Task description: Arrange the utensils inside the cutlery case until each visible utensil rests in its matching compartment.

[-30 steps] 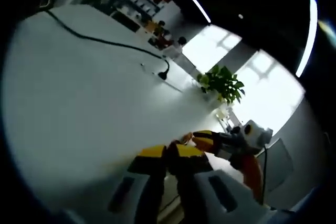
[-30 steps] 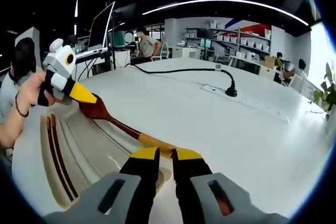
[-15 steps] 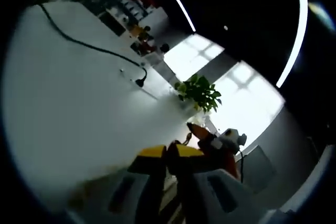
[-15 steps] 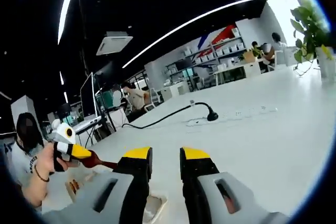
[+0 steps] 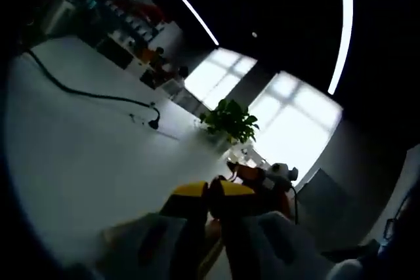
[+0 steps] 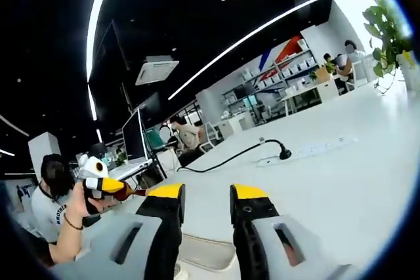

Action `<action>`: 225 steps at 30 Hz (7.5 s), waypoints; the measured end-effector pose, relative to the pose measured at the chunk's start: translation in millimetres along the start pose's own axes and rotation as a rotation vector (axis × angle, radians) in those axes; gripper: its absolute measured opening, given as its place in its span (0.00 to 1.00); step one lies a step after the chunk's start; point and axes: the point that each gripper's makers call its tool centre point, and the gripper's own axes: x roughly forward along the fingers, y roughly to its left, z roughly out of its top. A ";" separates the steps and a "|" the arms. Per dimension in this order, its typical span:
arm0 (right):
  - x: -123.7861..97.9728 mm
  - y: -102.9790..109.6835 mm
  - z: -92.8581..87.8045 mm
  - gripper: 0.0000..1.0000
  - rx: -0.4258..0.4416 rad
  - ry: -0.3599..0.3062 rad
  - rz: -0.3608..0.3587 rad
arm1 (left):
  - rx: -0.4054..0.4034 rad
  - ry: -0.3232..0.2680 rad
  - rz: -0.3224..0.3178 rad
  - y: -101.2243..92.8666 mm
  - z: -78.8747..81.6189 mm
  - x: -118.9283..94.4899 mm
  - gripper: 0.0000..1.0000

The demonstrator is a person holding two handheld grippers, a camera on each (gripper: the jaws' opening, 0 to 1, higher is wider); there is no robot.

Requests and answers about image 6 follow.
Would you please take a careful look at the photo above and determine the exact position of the white power strip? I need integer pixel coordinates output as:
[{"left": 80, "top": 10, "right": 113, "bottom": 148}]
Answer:
[{"left": 255, "top": 135, "right": 357, "bottom": 168}]

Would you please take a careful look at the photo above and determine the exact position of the linear ceiling light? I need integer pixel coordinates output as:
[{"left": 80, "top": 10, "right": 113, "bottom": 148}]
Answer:
[
  {"left": 85, "top": 0, "right": 119, "bottom": 81},
  {"left": 167, "top": 0, "right": 327, "bottom": 101}
]

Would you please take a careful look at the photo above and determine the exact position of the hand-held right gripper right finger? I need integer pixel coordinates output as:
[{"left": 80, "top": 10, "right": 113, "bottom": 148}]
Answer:
[{"left": 229, "top": 184, "right": 355, "bottom": 280}]

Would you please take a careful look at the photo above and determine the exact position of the green potted plant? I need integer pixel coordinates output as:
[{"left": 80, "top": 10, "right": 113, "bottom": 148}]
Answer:
[{"left": 362, "top": 0, "right": 420, "bottom": 96}]

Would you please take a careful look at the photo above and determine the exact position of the white storage shelf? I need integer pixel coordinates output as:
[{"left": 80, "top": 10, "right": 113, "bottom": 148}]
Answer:
[{"left": 222, "top": 39, "right": 319, "bottom": 120}]

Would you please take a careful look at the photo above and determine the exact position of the black cable with plug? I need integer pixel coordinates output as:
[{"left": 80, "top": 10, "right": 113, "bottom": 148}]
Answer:
[{"left": 177, "top": 138, "right": 293, "bottom": 174}]

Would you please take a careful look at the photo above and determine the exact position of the white office chair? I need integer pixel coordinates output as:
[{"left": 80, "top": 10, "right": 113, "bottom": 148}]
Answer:
[{"left": 199, "top": 122, "right": 219, "bottom": 150}]

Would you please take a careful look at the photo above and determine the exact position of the white office desk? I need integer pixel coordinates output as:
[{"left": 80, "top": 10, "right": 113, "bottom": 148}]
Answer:
[{"left": 280, "top": 79, "right": 341, "bottom": 117}]

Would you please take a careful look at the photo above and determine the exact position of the computer monitor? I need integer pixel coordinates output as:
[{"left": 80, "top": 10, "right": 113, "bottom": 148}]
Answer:
[{"left": 121, "top": 108, "right": 154, "bottom": 167}]

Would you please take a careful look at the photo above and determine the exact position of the ceiling air conditioner unit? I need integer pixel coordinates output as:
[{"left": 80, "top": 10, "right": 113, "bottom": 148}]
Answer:
[{"left": 135, "top": 55, "right": 180, "bottom": 87}]

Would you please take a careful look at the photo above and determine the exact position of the cardboard box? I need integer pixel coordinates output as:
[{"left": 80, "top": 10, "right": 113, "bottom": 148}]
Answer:
[{"left": 316, "top": 65, "right": 331, "bottom": 83}]

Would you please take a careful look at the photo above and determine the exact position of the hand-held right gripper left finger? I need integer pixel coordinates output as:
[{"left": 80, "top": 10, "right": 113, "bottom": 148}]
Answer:
[{"left": 52, "top": 183, "right": 186, "bottom": 280}]

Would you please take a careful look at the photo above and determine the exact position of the dark bead bracelet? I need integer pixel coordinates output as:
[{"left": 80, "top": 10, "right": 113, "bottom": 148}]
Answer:
[{"left": 63, "top": 212, "right": 85, "bottom": 231}]

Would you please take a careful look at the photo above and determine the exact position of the brown wooden utensil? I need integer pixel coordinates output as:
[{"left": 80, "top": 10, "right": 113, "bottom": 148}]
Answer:
[{"left": 114, "top": 185, "right": 154, "bottom": 201}]

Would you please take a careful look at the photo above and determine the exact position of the person's left hand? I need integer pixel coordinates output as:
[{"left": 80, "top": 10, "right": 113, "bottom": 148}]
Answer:
[{"left": 65, "top": 182, "right": 114, "bottom": 228}]

